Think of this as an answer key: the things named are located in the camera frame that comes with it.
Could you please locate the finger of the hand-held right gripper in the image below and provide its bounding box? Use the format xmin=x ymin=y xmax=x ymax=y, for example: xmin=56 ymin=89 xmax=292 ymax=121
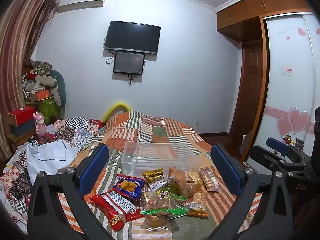
xmin=249 ymin=144 xmax=307 ymax=178
xmin=266 ymin=137 xmax=307 ymax=165

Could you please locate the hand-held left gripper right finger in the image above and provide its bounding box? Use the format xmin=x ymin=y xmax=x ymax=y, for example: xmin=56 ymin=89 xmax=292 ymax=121
xmin=207 ymin=144 xmax=295 ymax=240

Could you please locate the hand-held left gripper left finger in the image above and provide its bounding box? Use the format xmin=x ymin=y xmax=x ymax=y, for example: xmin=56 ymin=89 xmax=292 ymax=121
xmin=27 ymin=144 xmax=114 ymax=240

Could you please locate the pink biscuit packet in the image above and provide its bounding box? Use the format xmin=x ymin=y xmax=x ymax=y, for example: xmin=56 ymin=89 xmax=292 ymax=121
xmin=199 ymin=169 xmax=220 ymax=192

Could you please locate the yellow cracker packet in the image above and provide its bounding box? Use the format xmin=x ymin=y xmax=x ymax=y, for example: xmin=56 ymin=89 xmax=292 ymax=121
xmin=186 ymin=171 xmax=203 ymax=190

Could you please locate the blue snack packet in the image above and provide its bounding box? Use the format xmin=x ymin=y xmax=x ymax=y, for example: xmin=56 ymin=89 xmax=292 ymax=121
xmin=112 ymin=174 xmax=146 ymax=200

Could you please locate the orange wafer packet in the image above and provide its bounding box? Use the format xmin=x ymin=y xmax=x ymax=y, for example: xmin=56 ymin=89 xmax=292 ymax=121
xmin=187 ymin=192 xmax=209 ymax=218

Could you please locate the clear bag of orange snacks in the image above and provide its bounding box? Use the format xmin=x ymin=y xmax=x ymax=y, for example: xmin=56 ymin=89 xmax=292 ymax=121
xmin=168 ymin=167 xmax=198 ymax=198

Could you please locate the red snack packet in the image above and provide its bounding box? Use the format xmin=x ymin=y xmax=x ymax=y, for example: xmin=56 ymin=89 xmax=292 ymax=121
xmin=89 ymin=190 xmax=142 ymax=232

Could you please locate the clear plastic container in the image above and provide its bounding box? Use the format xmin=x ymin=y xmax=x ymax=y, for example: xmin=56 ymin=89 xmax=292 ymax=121
xmin=121 ymin=141 xmax=200 ymax=178

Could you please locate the gold yellow snack packet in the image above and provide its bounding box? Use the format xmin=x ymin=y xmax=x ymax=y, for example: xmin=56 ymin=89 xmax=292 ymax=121
xmin=142 ymin=169 xmax=164 ymax=183

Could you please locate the green jelly cup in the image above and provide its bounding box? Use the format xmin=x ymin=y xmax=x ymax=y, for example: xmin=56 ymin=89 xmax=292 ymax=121
xmin=159 ymin=185 xmax=187 ymax=200

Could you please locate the white pink snack packet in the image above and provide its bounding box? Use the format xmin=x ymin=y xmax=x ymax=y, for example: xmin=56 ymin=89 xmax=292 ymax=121
xmin=149 ymin=177 xmax=168 ymax=192

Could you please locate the green-edged clear pastry packet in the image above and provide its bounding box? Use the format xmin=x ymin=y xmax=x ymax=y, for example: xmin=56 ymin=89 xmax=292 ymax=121
xmin=140 ymin=195 xmax=189 ymax=219

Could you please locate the clear bun packet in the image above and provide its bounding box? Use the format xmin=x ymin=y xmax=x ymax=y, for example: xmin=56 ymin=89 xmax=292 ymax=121
xmin=144 ymin=215 xmax=174 ymax=230

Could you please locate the patchwork quilt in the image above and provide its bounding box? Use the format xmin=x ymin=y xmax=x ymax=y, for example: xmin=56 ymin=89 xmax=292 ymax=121
xmin=0 ymin=116 xmax=103 ymax=230

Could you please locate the white plastic bag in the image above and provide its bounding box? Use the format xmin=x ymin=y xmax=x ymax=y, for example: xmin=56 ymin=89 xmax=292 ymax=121
xmin=26 ymin=139 xmax=80 ymax=183

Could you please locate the yellow cushion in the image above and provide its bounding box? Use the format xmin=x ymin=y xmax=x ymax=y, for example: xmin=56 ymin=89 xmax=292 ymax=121
xmin=101 ymin=102 xmax=132 ymax=122

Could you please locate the white sliding door with hearts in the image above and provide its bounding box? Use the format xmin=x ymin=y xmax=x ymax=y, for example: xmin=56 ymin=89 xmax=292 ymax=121
xmin=246 ymin=12 xmax=320 ymax=173

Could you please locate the pink toy figure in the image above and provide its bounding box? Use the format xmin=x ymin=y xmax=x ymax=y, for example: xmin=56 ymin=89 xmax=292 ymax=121
xmin=33 ymin=111 xmax=47 ymax=141

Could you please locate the green bag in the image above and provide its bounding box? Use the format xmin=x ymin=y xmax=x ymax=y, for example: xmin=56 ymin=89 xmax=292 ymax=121
xmin=39 ymin=96 xmax=61 ymax=125

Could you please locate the wooden door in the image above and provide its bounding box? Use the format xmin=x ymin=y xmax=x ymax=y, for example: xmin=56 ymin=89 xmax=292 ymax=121
xmin=229 ymin=39 xmax=267 ymax=145

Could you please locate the orange green striped bed cover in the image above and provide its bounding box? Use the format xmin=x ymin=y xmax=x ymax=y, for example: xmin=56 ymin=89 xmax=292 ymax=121
xmin=57 ymin=110 xmax=253 ymax=240

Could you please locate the wooden side table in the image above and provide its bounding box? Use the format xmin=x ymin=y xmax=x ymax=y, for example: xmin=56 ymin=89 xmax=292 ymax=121
xmin=5 ymin=130 xmax=38 ymax=148

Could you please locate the grey box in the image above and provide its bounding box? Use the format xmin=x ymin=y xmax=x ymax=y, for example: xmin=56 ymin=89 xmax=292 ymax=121
xmin=9 ymin=122 xmax=38 ymax=137

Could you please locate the red box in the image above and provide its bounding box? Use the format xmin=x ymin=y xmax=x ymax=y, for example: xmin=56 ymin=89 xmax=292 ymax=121
xmin=8 ymin=106 xmax=37 ymax=127

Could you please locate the orange box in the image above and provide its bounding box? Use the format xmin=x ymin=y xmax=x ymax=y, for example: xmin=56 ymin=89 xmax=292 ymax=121
xmin=27 ymin=89 xmax=51 ymax=102

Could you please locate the small black monitor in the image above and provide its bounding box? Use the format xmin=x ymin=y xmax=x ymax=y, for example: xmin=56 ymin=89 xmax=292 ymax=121
xmin=113 ymin=51 xmax=146 ymax=75

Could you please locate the floral cloth bundle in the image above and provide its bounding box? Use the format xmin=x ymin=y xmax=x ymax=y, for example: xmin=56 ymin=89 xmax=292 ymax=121
xmin=30 ymin=60 xmax=52 ymax=77

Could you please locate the striped curtain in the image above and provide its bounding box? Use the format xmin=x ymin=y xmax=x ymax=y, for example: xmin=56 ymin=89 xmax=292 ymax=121
xmin=0 ymin=0 xmax=60 ymax=160

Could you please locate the wooden wardrobe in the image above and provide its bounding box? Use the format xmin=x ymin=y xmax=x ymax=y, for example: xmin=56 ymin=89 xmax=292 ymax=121
xmin=216 ymin=0 xmax=314 ymax=165

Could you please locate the white air conditioner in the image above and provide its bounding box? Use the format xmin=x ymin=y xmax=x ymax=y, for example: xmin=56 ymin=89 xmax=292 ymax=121
xmin=58 ymin=0 xmax=108 ymax=12

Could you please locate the black wall television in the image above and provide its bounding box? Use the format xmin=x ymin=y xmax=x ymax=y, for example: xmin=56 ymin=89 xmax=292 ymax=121
xmin=104 ymin=21 xmax=161 ymax=55

